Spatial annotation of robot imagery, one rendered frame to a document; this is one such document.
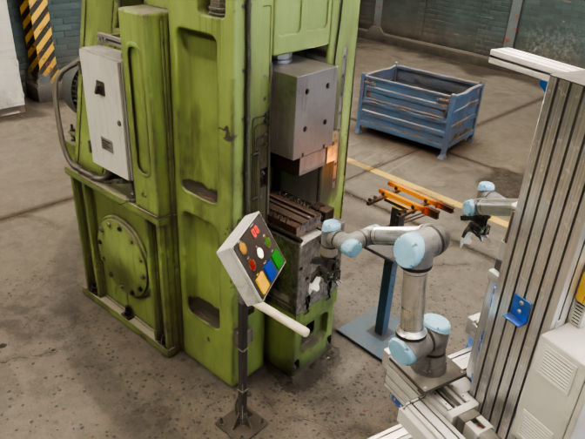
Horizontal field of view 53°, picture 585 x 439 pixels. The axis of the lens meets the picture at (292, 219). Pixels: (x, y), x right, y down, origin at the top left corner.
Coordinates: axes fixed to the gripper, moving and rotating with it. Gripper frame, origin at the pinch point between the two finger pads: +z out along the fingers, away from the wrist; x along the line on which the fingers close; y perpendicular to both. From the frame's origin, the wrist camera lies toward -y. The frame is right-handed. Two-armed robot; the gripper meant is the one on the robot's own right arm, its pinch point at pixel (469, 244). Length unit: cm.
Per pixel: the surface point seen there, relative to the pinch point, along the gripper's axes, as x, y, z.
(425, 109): 225, -284, 45
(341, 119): -33, -77, -46
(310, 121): -71, -48, -60
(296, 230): -77, -46, -3
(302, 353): -70, -43, 79
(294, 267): -79, -42, 17
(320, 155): -62, -51, -40
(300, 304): -75, -40, 41
